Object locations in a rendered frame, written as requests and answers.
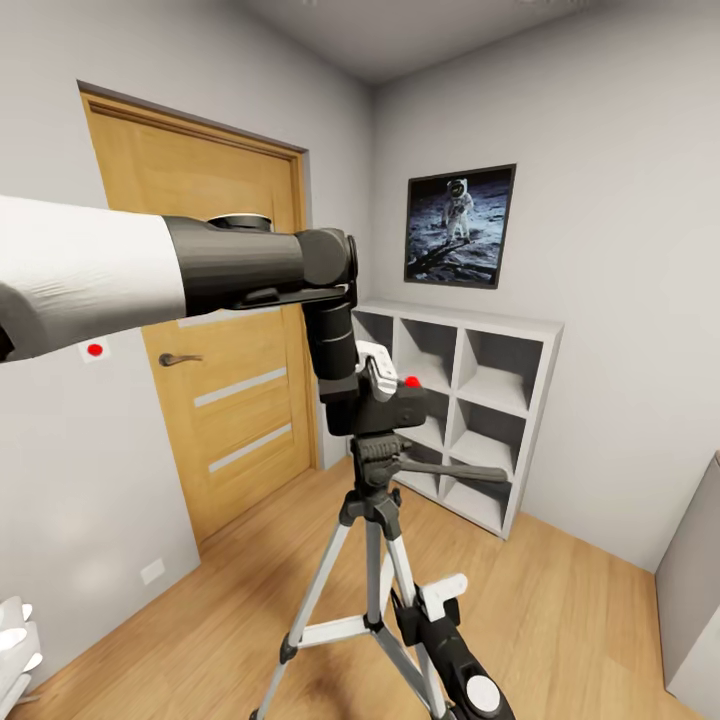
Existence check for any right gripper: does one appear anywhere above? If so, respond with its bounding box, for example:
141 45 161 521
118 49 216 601
390 583 463 663

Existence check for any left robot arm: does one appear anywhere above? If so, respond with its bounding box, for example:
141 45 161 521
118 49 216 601
0 195 398 423

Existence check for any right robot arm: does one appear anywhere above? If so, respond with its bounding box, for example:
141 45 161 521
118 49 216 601
390 573 516 720

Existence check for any camera tripod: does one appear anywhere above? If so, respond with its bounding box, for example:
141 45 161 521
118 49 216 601
249 430 507 720

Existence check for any digital camera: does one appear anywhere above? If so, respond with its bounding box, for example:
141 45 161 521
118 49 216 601
325 368 427 440

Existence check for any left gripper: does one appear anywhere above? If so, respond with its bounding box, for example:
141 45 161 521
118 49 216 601
307 324 360 423

